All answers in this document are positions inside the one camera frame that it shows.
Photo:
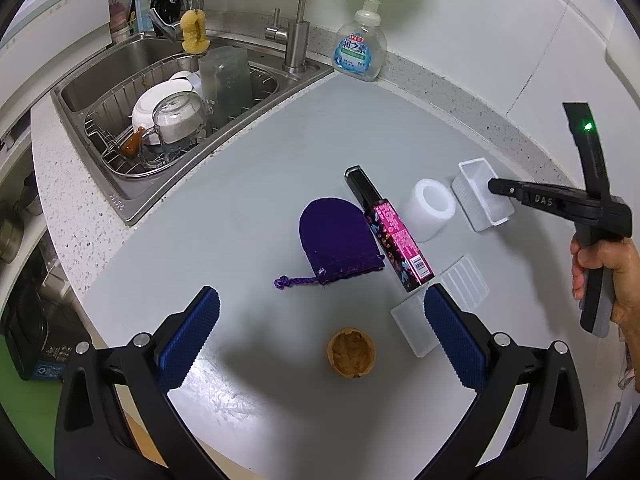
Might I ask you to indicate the steel pot with lid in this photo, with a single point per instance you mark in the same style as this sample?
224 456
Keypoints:
32 195

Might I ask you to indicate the black and pink box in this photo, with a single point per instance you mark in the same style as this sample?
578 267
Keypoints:
395 240

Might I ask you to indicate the brown walnut shell half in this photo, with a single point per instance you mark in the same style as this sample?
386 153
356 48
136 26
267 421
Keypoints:
350 352

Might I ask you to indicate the blue and white bottle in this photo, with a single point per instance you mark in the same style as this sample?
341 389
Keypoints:
142 7

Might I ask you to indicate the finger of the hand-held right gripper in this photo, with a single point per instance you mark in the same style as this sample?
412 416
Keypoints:
505 189

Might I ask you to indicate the white plate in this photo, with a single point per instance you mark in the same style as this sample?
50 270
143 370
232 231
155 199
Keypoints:
147 105

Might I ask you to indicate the glass pot lid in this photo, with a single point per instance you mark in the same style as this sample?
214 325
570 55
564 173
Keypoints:
180 120

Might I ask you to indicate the pink bottle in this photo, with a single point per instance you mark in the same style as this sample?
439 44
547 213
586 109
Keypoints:
120 15

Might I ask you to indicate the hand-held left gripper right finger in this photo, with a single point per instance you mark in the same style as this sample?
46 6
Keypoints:
455 340

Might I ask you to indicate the stainless steel sink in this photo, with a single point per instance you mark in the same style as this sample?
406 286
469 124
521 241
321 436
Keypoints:
100 85

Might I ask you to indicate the white rectangular plastic container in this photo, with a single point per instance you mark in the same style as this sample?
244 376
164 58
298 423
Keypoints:
475 200

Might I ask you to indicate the black appliance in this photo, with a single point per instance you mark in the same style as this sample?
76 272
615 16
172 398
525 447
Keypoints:
35 335

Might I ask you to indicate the clear plastic container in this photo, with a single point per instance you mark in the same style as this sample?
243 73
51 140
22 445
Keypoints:
225 80

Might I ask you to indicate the white translucent cylinder cup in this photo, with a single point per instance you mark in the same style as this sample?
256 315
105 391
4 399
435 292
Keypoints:
425 220

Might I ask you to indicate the person's right hand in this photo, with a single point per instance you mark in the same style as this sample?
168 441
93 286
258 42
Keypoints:
627 280

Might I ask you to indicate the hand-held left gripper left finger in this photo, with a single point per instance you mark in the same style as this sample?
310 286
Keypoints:
190 340

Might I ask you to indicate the clear soap dispenser bottle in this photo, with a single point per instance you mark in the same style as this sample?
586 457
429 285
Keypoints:
357 52

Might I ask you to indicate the white dishwasher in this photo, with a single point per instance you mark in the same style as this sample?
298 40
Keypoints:
45 35

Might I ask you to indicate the yellow sponge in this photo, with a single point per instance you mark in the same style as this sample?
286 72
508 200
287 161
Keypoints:
194 32

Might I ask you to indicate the steel gooseneck faucet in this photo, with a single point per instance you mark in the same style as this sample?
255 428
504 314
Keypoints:
296 45

